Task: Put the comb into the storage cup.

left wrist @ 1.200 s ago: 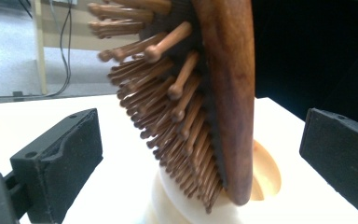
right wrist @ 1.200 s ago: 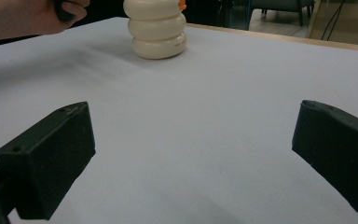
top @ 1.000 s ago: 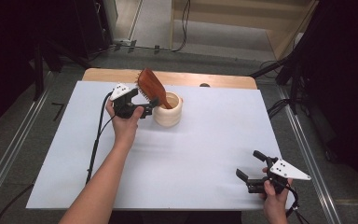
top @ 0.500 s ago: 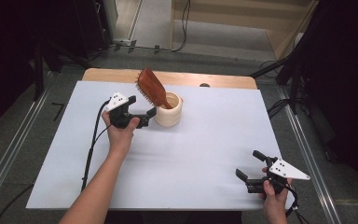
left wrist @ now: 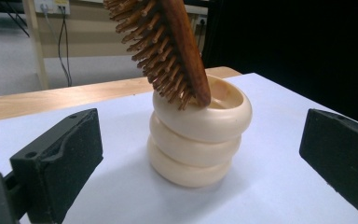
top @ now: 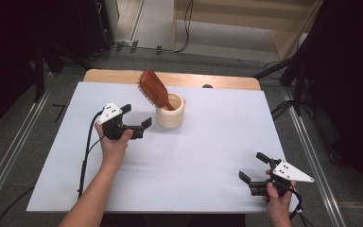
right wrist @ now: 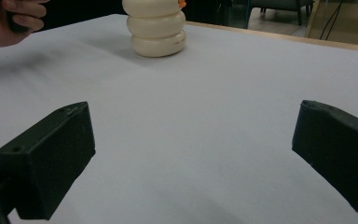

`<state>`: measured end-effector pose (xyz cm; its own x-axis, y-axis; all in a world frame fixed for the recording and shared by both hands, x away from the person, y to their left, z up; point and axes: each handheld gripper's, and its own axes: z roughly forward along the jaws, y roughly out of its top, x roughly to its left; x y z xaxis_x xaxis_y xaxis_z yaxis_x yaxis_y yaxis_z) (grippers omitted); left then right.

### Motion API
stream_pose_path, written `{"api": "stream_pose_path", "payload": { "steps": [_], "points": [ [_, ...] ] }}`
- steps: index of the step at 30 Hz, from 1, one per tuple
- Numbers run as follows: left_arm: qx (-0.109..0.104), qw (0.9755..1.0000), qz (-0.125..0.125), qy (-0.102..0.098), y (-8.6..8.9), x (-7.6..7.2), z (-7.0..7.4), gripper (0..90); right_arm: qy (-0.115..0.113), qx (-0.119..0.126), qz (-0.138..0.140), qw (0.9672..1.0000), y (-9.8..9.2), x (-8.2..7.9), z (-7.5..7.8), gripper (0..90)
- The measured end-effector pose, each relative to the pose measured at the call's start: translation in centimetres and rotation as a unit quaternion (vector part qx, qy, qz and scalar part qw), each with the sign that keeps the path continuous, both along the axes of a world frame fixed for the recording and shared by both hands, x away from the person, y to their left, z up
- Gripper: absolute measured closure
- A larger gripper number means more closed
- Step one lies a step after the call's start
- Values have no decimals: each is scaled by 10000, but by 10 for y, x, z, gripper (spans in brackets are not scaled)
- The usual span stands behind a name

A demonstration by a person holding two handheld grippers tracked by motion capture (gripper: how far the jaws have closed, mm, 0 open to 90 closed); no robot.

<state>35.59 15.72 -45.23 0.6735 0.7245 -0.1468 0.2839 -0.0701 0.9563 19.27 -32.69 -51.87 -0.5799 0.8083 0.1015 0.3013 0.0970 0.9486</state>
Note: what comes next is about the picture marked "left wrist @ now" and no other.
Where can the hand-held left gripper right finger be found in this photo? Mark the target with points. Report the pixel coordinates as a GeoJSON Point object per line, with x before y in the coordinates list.
{"type": "Point", "coordinates": [341, 155]}

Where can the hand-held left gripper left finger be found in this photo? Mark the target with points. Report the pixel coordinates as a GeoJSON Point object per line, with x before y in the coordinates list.
{"type": "Point", "coordinates": [65, 161]}

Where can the cream ribbed cup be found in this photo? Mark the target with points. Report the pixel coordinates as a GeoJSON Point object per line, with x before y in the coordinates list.
{"type": "Point", "coordinates": [195, 140]}

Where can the brown wooden hairbrush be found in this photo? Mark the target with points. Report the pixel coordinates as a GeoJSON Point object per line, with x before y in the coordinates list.
{"type": "Point", "coordinates": [180, 40]}

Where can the white table mat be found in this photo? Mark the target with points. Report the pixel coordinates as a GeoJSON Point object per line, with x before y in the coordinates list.
{"type": "Point", "coordinates": [276, 193]}

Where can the black curtain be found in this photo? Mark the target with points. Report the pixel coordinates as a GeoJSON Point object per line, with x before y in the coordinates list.
{"type": "Point", "coordinates": [292, 46]}

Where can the white wall socket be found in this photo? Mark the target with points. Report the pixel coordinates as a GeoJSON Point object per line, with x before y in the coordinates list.
{"type": "Point", "coordinates": [51, 5]}

